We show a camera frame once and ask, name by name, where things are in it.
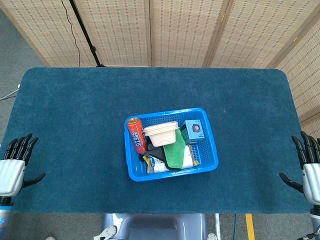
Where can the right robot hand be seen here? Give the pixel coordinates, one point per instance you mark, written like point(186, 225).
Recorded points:
point(312, 180)

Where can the yellow floor tape strip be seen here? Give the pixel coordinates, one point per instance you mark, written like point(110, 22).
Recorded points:
point(250, 227)

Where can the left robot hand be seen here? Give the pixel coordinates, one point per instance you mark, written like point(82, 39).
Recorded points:
point(11, 172)

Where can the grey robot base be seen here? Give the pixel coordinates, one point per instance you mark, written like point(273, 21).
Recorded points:
point(155, 227)

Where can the red soda can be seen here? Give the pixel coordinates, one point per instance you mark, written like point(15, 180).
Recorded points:
point(136, 135)

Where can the light blue speaker box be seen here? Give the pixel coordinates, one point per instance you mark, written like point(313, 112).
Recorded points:
point(193, 130)

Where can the bamboo screen panel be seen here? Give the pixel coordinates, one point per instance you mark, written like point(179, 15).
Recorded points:
point(305, 75)
point(37, 30)
point(117, 32)
point(182, 32)
point(255, 32)

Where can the white yellow snack packet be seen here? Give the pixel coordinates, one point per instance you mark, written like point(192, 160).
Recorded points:
point(156, 167)

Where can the beige lidded food container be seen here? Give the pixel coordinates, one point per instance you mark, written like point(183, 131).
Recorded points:
point(162, 138)

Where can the teal table mat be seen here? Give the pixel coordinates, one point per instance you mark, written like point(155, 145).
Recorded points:
point(75, 112)

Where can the white floor tube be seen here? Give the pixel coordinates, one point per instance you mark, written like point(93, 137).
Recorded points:
point(218, 225)

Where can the blue plastic basket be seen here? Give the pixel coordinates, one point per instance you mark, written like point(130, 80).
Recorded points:
point(162, 176)

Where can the green and grey cloth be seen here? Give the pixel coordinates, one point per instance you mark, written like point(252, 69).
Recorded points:
point(175, 152)

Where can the black tripod pole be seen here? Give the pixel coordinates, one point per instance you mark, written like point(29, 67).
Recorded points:
point(86, 37)

